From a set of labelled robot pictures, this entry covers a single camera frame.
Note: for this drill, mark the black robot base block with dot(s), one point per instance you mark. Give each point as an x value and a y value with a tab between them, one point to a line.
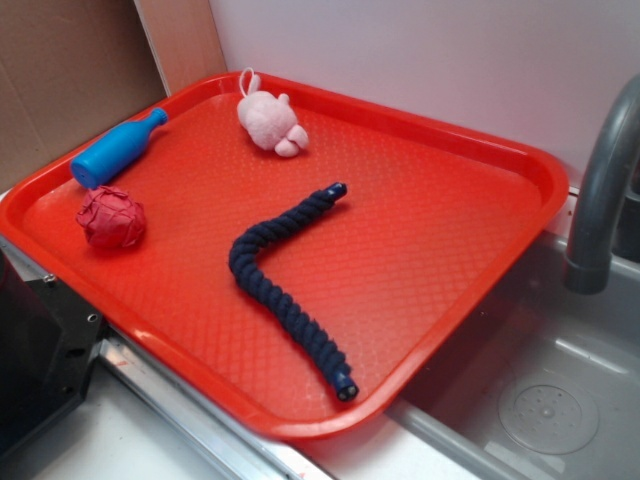
50	337

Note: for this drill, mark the red plastic tray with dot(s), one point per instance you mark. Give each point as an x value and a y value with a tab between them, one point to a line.
433	217

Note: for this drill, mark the pink plush toy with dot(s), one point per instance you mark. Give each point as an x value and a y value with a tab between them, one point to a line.
269	120

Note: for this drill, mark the crumpled red paper ball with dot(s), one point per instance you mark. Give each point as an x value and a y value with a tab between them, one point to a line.
111	218

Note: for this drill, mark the blue plastic toy bottle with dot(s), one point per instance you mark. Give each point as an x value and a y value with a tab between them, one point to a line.
115	150

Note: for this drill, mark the grey toy sink basin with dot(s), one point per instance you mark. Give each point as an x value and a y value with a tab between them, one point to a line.
537	383

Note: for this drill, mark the grey toy faucet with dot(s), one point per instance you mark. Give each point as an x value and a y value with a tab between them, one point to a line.
606	218

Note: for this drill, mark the brown cardboard panel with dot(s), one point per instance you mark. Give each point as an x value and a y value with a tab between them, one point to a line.
71	69

